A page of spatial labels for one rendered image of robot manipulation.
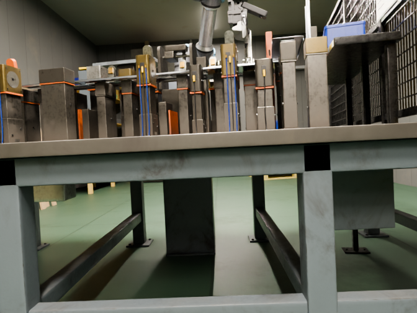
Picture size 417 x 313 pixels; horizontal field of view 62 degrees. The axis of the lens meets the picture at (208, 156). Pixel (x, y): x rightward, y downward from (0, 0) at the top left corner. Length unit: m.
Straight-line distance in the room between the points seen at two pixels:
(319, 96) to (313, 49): 0.18
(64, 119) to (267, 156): 0.95
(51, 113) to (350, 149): 1.20
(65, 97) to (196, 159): 0.82
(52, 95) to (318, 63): 1.10
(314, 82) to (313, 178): 0.54
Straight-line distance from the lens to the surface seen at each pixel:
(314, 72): 1.41
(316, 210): 0.97
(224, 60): 1.34
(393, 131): 0.99
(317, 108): 1.39
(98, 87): 1.69
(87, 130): 1.70
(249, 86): 1.55
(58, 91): 1.62
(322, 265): 1.02
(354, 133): 0.95
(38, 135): 1.96
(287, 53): 1.17
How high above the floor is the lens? 0.66
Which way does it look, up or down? 2 degrees down
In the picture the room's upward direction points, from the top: 3 degrees counter-clockwise
